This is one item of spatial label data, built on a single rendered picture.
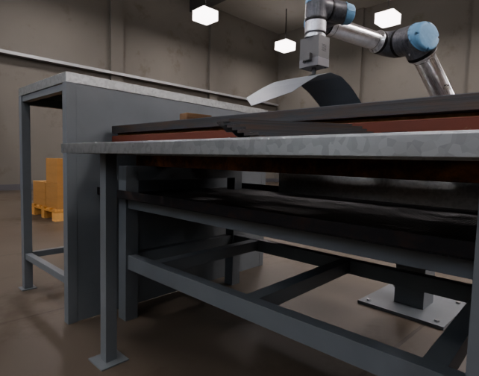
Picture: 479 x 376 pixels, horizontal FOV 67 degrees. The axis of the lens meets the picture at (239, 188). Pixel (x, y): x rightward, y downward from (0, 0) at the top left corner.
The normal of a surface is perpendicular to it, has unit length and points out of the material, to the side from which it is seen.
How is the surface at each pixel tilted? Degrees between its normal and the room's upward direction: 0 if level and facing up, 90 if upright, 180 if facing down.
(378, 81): 90
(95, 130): 90
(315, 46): 90
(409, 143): 90
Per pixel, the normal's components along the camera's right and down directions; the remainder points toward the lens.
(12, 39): 0.69, 0.07
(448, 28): -0.72, 0.04
